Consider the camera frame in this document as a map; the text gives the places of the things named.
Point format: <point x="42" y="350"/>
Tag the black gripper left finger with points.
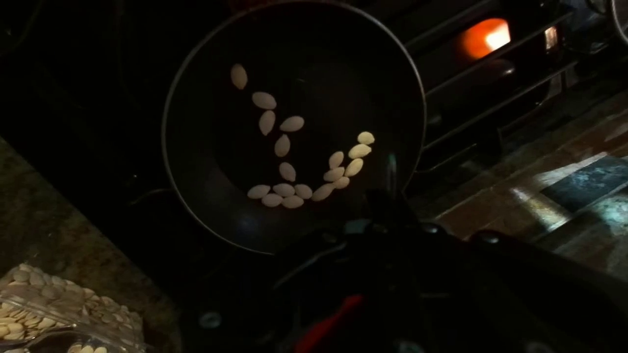
<point x="332" y="256"/>

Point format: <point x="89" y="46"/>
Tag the black gas stove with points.
<point x="489" y="61"/>

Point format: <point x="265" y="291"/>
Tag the clear bag of pasta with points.
<point x="46" y="312"/>

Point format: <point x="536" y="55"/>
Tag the black frying pan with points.
<point x="279" y="120"/>

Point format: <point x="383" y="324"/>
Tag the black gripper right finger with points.
<point x="391" y="175"/>

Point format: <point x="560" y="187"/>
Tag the orange measuring scoop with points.
<point x="314" y="338"/>

